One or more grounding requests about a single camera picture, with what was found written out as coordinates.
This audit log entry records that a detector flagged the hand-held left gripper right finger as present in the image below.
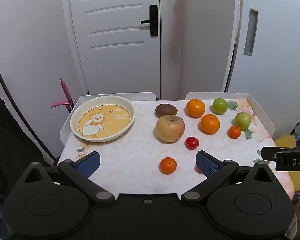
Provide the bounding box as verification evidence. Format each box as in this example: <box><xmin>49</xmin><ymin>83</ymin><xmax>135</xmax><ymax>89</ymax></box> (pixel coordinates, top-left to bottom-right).
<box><xmin>181</xmin><ymin>150</ymin><xmax>276</xmax><ymax>204</ymax></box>

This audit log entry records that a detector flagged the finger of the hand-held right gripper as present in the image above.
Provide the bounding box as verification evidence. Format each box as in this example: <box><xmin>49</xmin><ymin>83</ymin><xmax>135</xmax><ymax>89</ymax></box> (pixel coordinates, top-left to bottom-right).
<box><xmin>277</xmin><ymin>145</ymin><xmax>300</xmax><ymax>153</ymax></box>
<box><xmin>261</xmin><ymin>147</ymin><xmax>300</xmax><ymax>172</ymax></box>

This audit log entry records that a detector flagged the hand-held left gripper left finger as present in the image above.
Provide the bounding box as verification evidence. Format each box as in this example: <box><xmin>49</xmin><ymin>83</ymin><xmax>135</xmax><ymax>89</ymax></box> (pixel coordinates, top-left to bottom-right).
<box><xmin>21</xmin><ymin>151</ymin><xmax>115</xmax><ymax>204</ymax></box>

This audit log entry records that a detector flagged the small tangerine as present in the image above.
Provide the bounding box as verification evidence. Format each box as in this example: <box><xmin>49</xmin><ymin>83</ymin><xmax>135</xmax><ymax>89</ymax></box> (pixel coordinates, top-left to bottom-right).
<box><xmin>160</xmin><ymin>157</ymin><xmax>177</xmax><ymax>175</ymax></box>
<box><xmin>227</xmin><ymin>125</ymin><xmax>242</xmax><ymax>139</ymax></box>

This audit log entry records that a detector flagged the large orange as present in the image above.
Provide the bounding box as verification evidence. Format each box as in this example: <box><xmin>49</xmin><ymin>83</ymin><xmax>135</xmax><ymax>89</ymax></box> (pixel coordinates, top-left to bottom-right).
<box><xmin>186</xmin><ymin>99</ymin><xmax>206</xmax><ymax>118</ymax></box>
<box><xmin>200</xmin><ymin>114</ymin><xmax>220</xmax><ymax>134</ymax></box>

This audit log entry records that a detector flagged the white plate with yellow cartoon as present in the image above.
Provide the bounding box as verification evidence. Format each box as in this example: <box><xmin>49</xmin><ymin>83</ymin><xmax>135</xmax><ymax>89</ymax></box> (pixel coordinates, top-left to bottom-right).
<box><xmin>70</xmin><ymin>95</ymin><xmax>136</xmax><ymax>143</ymax></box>

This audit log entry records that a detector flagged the large yellowish apple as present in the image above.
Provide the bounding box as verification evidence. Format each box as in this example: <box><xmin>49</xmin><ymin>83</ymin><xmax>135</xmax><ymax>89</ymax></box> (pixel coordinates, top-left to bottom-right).
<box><xmin>155</xmin><ymin>114</ymin><xmax>185</xmax><ymax>143</ymax></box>

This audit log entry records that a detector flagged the yellow cushion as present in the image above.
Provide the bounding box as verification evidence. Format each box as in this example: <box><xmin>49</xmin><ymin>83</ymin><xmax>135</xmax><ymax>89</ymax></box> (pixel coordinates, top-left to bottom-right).
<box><xmin>274</xmin><ymin>135</ymin><xmax>300</xmax><ymax>192</ymax></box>

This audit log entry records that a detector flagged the white rimmed table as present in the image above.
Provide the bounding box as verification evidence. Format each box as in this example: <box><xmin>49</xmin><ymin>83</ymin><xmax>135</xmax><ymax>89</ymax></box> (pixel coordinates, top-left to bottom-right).
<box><xmin>57</xmin><ymin>92</ymin><xmax>275</xmax><ymax>167</ymax></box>

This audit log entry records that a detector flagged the green apple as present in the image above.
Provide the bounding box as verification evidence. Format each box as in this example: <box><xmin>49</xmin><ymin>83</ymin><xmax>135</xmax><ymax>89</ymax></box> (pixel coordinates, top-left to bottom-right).
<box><xmin>213</xmin><ymin>98</ymin><xmax>228</xmax><ymax>115</ymax></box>
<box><xmin>234</xmin><ymin>112</ymin><xmax>251</xmax><ymax>130</ymax></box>

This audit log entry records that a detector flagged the brown kiwi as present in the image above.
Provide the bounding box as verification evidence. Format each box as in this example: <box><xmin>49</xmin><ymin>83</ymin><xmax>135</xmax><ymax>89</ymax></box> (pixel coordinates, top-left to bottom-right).
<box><xmin>155</xmin><ymin>103</ymin><xmax>178</xmax><ymax>118</ymax></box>

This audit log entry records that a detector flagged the dark cloth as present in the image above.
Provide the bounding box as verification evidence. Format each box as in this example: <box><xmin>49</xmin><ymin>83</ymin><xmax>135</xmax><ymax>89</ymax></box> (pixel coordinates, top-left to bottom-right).
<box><xmin>0</xmin><ymin>89</ymin><xmax>54</xmax><ymax>233</ymax></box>

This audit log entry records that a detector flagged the white panelled door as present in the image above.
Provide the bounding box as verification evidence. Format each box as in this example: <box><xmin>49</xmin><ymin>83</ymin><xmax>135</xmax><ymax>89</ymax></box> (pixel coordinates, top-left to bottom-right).
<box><xmin>61</xmin><ymin>0</ymin><xmax>163</xmax><ymax>99</ymax></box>

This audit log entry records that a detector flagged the pink handled dustpan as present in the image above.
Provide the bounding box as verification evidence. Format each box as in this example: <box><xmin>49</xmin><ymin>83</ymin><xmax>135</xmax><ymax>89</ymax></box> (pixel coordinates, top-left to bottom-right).
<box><xmin>51</xmin><ymin>100</ymin><xmax>72</xmax><ymax>108</ymax></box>

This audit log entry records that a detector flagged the pink handled broom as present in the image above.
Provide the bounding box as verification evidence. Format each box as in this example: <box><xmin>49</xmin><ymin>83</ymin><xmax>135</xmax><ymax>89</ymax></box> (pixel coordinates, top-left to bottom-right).
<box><xmin>60</xmin><ymin>78</ymin><xmax>75</xmax><ymax>113</ymax></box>

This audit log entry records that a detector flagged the white cabinet with recessed handle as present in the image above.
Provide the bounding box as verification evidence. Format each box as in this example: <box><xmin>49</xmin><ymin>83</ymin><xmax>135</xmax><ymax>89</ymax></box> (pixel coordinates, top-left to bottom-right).
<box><xmin>221</xmin><ymin>0</ymin><xmax>300</xmax><ymax>140</ymax></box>

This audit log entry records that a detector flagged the black cable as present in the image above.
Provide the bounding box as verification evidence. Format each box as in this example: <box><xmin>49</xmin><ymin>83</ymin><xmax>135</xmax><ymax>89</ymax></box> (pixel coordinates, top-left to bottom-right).
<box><xmin>0</xmin><ymin>45</ymin><xmax>57</xmax><ymax>166</ymax></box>

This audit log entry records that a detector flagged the black door lock handle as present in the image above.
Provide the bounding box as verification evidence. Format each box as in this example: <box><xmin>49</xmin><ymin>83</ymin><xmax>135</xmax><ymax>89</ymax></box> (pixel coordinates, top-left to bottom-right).
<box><xmin>140</xmin><ymin>5</ymin><xmax>158</xmax><ymax>37</ymax></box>

